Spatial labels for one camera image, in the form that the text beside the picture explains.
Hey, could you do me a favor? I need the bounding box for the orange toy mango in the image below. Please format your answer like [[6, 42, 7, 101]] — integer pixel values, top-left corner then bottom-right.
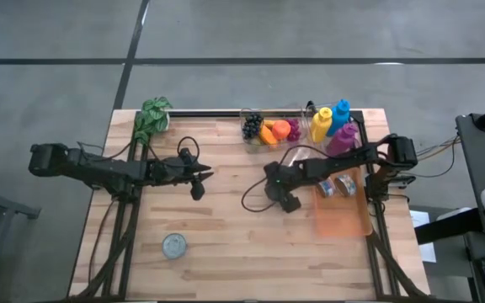
[[258, 124, 280, 147]]

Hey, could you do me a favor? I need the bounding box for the white paper on floor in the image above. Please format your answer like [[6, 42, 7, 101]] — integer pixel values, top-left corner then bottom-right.
[[408, 209, 437, 264]]

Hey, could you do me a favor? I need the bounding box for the silver tin can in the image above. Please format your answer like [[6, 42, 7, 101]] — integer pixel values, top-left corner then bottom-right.
[[161, 232, 189, 261]]

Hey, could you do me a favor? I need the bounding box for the yellow plastic sports bottle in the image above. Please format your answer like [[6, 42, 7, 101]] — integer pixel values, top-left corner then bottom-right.
[[309, 107, 333, 144]]

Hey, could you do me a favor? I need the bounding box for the orange toy fruit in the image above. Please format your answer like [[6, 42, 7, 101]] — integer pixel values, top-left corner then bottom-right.
[[271, 120, 292, 141]]

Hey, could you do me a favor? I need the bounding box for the magenta plastic sports bottle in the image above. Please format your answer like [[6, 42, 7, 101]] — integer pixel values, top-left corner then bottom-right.
[[325, 123, 360, 157]]

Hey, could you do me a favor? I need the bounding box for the dark grey side desk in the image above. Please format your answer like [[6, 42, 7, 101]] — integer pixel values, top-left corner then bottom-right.
[[455, 112, 485, 243]]

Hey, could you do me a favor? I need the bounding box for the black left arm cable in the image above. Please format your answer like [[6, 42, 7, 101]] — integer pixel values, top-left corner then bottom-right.
[[76, 136, 202, 169]]

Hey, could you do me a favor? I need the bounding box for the orange translucent tray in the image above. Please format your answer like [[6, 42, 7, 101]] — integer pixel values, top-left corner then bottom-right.
[[312, 166, 374, 238]]

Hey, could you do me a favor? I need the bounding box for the clear plastic bin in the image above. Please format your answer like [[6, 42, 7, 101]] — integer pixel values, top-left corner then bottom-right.
[[303, 100, 364, 163], [239, 108, 309, 153]]

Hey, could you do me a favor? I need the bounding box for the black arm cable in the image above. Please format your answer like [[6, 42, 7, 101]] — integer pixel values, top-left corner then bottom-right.
[[76, 136, 202, 169], [240, 145, 332, 214]]

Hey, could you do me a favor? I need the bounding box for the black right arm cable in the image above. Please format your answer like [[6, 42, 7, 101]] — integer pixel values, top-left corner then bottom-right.
[[240, 145, 332, 214]]

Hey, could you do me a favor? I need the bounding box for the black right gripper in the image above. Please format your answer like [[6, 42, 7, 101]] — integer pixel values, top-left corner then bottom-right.
[[263, 161, 311, 214]]

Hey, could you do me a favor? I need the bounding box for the red toy grape bunch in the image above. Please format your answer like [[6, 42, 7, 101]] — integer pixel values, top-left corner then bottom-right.
[[286, 118, 302, 143]]

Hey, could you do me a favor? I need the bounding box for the green plant in white pot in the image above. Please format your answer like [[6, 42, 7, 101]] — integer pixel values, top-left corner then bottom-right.
[[134, 95, 174, 146]]

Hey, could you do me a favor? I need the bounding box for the blue label tuna can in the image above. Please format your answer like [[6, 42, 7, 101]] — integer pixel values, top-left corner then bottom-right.
[[334, 174, 358, 199], [316, 178, 337, 199]]

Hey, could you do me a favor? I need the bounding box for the blue plastic sports bottle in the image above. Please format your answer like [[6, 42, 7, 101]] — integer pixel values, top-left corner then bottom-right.
[[326, 98, 351, 137]]

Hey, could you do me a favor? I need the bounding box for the black toy grape bunch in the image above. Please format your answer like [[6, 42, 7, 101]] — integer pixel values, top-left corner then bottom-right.
[[241, 112, 265, 141]]

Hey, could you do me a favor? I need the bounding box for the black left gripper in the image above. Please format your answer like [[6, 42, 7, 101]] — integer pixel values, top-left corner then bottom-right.
[[168, 146, 216, 202]]

